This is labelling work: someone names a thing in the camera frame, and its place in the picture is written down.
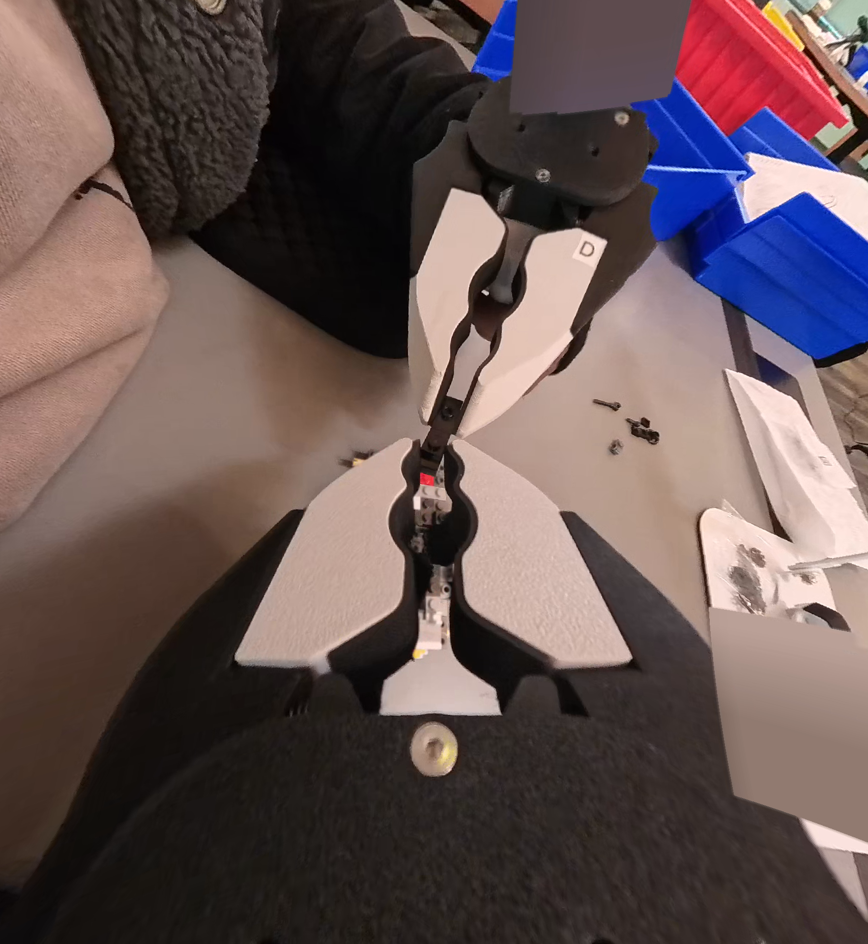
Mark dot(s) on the small black square brick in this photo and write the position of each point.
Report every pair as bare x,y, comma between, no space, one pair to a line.
449,411

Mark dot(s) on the cluster of black clips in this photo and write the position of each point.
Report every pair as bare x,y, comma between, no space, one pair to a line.
644,430

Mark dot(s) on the yellow plastic bin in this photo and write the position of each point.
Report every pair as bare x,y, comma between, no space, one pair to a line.
780,15

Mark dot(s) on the person's beige hoodie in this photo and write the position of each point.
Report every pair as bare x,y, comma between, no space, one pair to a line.
36,295

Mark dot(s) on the red plastic bin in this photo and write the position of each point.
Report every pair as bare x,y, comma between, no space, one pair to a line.
743,66

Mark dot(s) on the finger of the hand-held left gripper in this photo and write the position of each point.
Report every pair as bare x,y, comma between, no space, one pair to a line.
441,280
552,295

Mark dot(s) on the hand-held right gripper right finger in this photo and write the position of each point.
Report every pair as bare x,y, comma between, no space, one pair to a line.
537,582

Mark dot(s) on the white printed sheet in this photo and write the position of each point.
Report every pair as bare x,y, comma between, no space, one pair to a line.
810,192

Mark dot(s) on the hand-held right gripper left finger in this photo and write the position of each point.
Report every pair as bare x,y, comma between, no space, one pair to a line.
331,582

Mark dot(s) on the white wooden book stand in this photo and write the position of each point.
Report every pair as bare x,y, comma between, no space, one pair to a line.
721,546

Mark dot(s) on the person's dark cardigan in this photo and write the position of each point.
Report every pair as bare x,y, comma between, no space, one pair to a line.
168,110

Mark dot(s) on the partly built brick car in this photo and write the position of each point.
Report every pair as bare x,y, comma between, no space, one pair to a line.
432,501

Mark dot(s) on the white printed paper bag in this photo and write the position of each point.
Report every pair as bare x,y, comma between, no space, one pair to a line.
795,457

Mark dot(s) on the person's left forearm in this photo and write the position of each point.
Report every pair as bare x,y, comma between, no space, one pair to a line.
331,184

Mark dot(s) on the wooden side table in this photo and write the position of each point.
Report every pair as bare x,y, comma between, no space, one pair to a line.
861,96

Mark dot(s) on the loose grey black finger pad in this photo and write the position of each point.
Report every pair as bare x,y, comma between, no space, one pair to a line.
825,613

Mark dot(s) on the clear bag of black parts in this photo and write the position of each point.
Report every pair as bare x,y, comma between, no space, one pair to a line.
747,575

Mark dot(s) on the large blue plastic bin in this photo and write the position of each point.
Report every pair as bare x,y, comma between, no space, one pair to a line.
692,177

